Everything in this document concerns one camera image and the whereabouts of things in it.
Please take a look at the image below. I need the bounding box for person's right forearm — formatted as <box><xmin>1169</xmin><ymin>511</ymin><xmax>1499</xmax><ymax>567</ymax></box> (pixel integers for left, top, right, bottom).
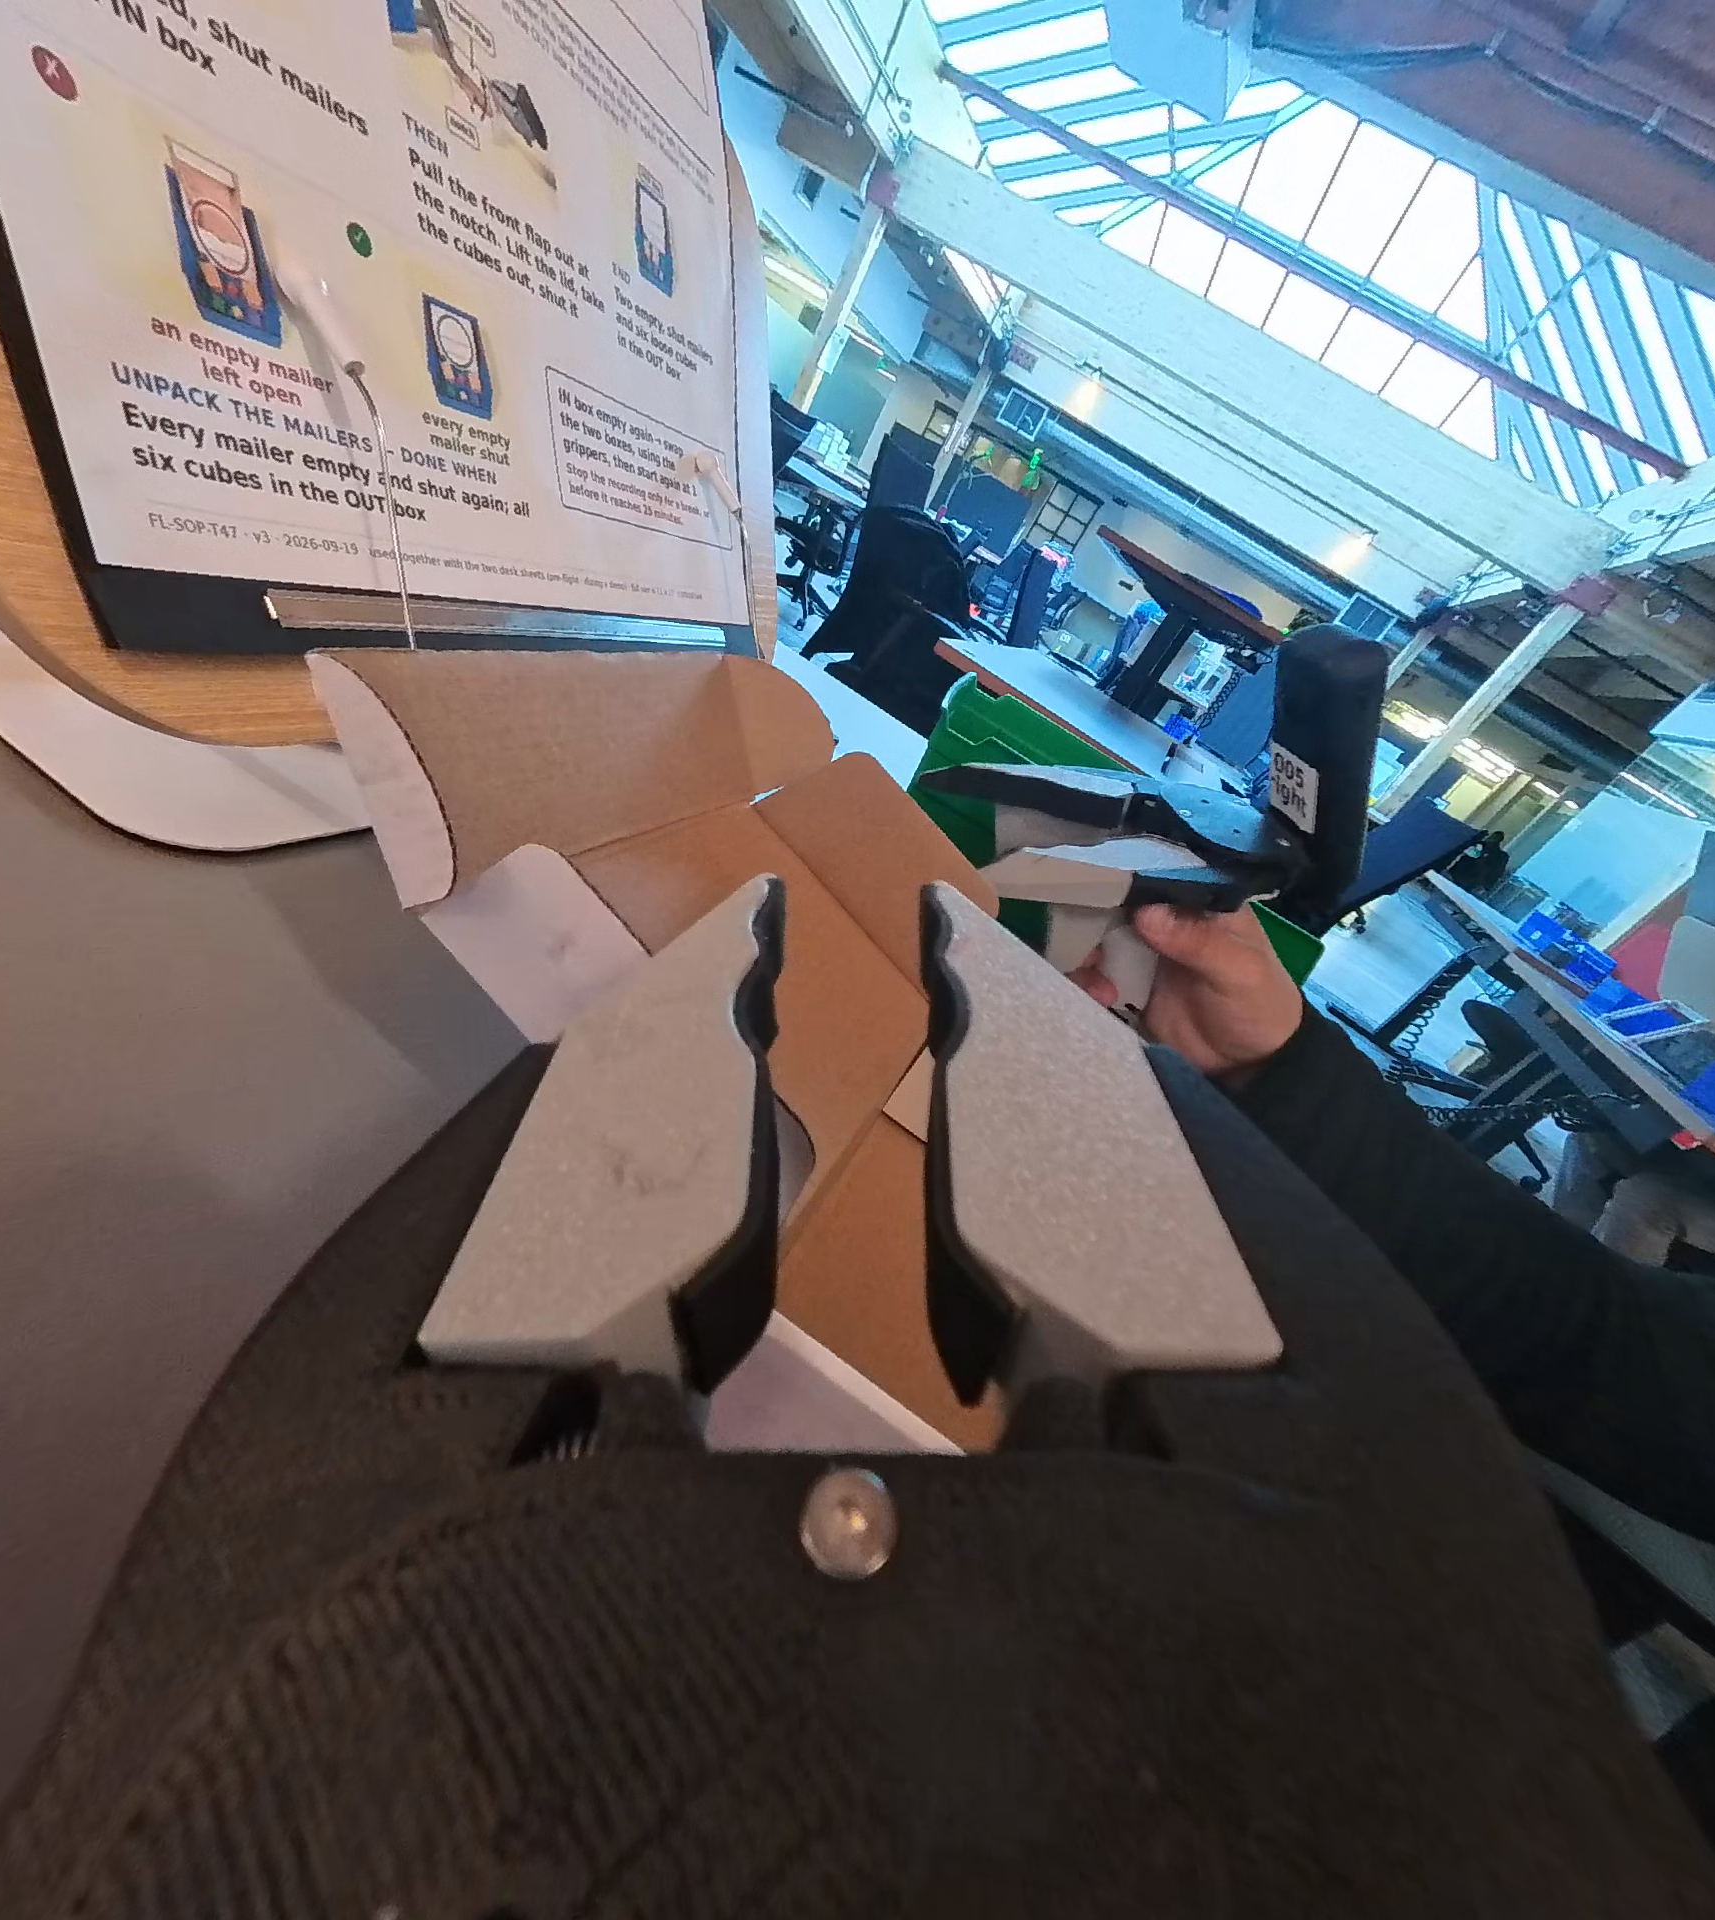
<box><xmin>1217</xmin><ymin>1000</ymin><xmax>1715</xmax><ymax>1569</ymax></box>

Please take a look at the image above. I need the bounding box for person's right hand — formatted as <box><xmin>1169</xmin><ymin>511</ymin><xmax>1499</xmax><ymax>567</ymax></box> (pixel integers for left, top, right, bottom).
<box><xmin>1074</xmin><ymin>900</ymin><xmax>1309</xmax><ymax>1077</ymax></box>

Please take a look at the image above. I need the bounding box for long wooden-top desk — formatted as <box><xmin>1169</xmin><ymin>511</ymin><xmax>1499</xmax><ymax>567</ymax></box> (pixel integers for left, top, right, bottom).
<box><xmin>1427</xmin><ymin>870</ymin><xmax>1715</xmax><ymax>1203</ymax></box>

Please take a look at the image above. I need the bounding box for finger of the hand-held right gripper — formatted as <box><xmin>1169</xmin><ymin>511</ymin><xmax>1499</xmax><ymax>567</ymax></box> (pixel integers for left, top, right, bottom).
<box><xmin>915</xmin><ymin>760</ymin><xmax>1145</xmax><ymax>824</ymax></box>
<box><xmin>975</xmin><ymin>836</ymin><xmax>1234</xmax><ymax>911</ymax></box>

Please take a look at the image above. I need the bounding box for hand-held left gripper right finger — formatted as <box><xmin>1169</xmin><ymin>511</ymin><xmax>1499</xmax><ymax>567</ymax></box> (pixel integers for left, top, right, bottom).
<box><xmin>919</xmin><ymin>882</ymin><xmax>1282</xmax><ymax>1408</ymax></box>

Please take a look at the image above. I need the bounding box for office chair with black jacket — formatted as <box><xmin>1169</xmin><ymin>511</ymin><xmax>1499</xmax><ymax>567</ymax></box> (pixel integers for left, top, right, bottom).
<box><xmin>797</xmin><ymin>507</ymin><xmax>982</xmax><ymax>738</ymax></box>

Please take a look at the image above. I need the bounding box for green plastic bin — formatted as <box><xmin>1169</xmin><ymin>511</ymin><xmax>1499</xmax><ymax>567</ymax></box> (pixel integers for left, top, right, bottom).
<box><xmin>908</xmin><ymin>675</ymin><xmax>1324</xmax><ymax>985</ymax></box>

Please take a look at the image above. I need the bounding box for white cardboard mailer box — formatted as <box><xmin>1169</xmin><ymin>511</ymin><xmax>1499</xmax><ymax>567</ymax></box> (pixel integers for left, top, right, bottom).
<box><xmin>305</xmin><ymin>648</ymin><xmax>1007</xmax><ymax>1459</ymax></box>

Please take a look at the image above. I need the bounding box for raised standing desk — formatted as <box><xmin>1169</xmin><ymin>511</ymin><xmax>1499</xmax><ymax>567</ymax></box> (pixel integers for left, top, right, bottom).
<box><xmin>1098</xmin><ymin>526</ymin><xmax>1286</xmax><ymax>715</ymax></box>

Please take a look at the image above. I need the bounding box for printed instruction sheet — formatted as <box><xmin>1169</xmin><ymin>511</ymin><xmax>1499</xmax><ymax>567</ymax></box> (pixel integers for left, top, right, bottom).
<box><xmin>0</xmin><ymin>0</ymin><xmax>761</xmax><ymax>629</ymax></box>

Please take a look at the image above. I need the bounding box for black coiled cable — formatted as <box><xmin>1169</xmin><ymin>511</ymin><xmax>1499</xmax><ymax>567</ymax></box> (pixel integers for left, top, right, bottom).
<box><xmin>1376</xmin><ymin>960</ymin><xmax>1639</xmax><ymax>1138</ymax></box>

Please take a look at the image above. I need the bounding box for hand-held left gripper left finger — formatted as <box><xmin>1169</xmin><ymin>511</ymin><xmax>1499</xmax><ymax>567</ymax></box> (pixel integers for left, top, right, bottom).
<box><xmin>416</xmin><ymin>874</ymin><xmax>789</xmax><ymax>1397</ymax></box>

